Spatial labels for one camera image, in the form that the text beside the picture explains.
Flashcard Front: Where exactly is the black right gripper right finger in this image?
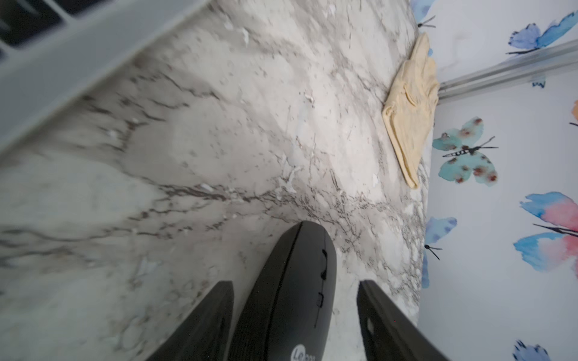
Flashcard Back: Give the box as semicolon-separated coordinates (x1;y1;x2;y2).
357;280;448;361

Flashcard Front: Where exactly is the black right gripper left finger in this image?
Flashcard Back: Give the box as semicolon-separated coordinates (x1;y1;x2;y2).
148;281;234;361

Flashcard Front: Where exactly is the black wireless mouse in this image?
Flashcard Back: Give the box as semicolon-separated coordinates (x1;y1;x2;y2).
228;221;337;361

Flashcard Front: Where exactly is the silver open laptop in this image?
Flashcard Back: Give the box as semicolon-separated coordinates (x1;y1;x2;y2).
1;0;207;151

